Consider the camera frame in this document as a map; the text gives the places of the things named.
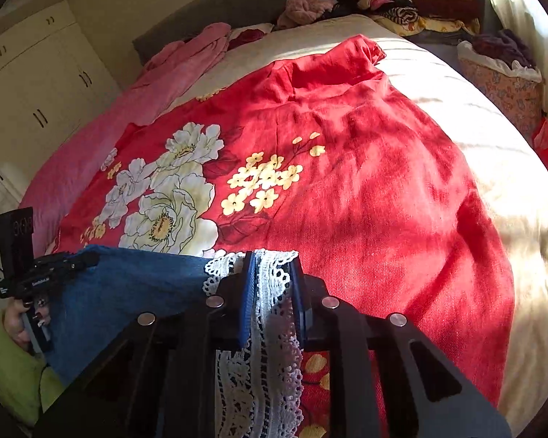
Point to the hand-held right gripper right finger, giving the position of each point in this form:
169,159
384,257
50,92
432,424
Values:
301,303

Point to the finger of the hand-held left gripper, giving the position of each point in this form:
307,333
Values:
84,260

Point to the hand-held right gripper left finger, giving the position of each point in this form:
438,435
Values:
246,303

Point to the blue denim pants lace trim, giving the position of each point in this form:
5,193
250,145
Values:
137,287

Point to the person's left forearm green sleeve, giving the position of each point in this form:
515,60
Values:
9,374

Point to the person's left hand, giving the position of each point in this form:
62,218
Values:
17,321

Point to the pink quilt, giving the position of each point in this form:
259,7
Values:
96,141

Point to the red floral blanket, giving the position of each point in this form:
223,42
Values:
347,169

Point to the cream wardrobe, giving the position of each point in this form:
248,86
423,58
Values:
45,82

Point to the dark red cloth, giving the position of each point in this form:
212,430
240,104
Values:
246,37

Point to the pink fluffy garment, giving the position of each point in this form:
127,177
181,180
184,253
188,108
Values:
303,11

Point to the floral fabric basket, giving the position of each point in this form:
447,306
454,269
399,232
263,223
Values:
502,91

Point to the grey padded headboard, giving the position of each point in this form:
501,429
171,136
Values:
255,4

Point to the purple clothes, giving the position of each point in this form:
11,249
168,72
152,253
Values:
502,48

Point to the pile of folded clothes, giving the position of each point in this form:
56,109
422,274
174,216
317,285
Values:
433,0

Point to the white curtain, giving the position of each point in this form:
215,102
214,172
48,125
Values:
515,4

